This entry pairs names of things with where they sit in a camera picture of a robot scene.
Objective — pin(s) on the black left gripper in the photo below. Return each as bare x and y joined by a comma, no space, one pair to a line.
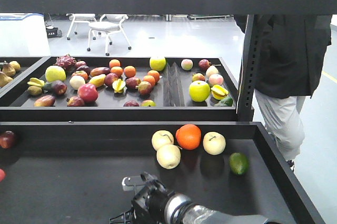
149,202

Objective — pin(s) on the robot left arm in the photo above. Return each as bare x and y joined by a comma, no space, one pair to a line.
182,209

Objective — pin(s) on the orange fruit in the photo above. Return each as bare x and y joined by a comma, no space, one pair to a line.
188,136

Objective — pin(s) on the black fruit display stand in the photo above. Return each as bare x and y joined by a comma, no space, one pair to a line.
69,162

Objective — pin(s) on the pale pear front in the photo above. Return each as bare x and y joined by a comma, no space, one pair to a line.
168,156

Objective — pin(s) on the pale pear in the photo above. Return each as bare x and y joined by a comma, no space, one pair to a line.
168,156
161,138
214,143

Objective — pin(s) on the pale pear rear left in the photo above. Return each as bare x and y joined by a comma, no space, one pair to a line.
161,138

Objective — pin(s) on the pale pear right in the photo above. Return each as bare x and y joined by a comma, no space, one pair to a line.
214,143

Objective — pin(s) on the green avocado right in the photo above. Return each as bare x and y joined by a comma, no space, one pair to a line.
239,163

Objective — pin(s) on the large green apple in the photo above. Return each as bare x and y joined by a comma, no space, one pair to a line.
199,91

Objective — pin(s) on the dark red apple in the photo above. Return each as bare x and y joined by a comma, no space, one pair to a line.
8,139

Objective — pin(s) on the person in black jacket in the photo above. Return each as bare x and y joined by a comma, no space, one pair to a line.
291,61

